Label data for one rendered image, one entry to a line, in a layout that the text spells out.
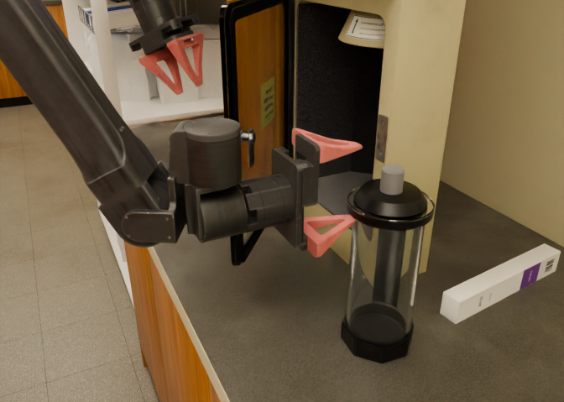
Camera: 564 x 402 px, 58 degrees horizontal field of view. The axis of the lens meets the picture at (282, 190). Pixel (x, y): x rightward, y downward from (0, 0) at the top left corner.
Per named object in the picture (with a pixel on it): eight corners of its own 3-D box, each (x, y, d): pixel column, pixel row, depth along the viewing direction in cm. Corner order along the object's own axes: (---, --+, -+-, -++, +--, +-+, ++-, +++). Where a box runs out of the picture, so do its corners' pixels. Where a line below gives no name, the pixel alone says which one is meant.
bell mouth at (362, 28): (401, 28, 95) (404, -3, 93) (472, 44, 81) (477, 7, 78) (318, 35, 88) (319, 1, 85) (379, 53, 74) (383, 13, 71)
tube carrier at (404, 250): (389, 301, 80) (402, 177, 71) (430, 347, 71) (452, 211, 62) (326, 318, 77) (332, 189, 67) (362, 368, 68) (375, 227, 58)
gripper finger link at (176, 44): (191, 89, 85) (167, 34, 83) (222, 75, 81) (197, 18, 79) (164, 100, 80) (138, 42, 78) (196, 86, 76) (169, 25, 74)
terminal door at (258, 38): (286, 190, 108) (288, -14, 90) (236, 271, 81) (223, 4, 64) (283, 190, 108) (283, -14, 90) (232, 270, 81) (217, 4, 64)
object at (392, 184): (399, 195, 71) (404, 150, 68) (440, 225, 63) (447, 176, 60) (339, 206, 68) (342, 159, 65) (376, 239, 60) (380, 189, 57)
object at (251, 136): (257, 164, 78) (256, 128, 76) (252, 169, 76) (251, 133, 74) (244, 163, 79) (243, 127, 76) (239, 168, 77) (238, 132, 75)
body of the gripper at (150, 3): (159, 47, 85) (139, 3, 83) (203, 24, 79) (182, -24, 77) (132, 55, 80) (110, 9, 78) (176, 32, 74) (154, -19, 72)
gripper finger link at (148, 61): (184, 92, 86) (159, 39, 84) (214, 79, 82) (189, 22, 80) (157, 103, 81) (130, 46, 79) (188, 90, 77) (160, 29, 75)
